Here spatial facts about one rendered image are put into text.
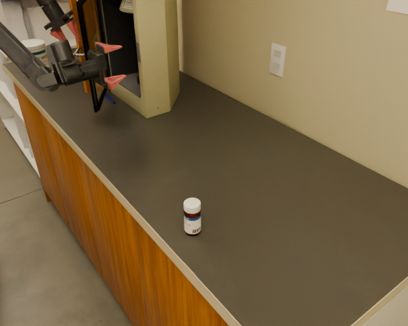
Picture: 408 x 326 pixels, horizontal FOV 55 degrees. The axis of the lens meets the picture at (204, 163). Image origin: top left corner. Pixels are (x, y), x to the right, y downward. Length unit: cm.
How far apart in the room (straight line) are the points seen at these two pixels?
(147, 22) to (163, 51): 13
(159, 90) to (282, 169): 59
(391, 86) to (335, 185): 33
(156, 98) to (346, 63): 70
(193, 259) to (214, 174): 35
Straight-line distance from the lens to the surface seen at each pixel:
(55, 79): 126
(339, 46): 135
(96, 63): 129
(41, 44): 209
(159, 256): 117
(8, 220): 275
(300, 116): 152
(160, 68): 153
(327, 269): 98
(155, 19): 147
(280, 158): 133
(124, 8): 156
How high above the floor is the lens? 165
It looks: 34 degrees down
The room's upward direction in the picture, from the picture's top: straight up
